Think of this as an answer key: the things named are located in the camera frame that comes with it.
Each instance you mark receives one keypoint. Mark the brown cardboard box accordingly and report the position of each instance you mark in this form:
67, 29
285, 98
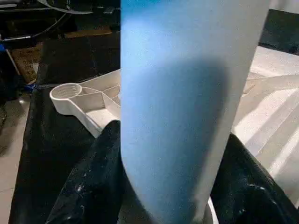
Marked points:
27, 60

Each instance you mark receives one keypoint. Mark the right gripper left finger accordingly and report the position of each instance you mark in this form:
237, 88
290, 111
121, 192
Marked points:
93, 186

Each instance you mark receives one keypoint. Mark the white plastic table top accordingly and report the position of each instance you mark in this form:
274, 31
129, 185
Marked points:
275, 107

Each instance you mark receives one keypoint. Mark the black plastic mat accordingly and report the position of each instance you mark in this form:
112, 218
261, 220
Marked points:
60, 60

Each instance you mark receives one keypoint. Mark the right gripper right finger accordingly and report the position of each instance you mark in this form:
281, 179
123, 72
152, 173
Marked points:
252, 191

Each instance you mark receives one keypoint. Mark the white plastic table leg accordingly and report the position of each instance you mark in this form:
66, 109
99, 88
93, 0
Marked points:
187, 93

